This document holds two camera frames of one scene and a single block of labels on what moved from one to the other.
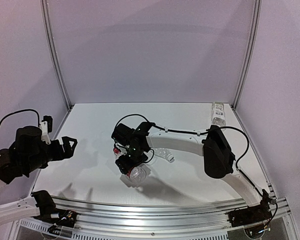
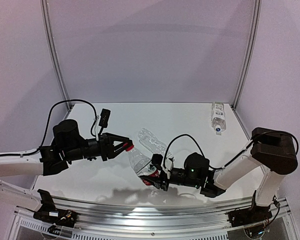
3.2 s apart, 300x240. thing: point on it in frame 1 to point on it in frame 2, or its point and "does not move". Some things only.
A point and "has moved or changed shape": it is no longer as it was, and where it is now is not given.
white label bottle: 218,114 does not move
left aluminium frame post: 54,51 does not move
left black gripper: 59,148 to 103,146
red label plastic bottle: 137,174 to 143,166
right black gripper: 126,164 to 164,180
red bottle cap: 116,150 has moved or changed shape
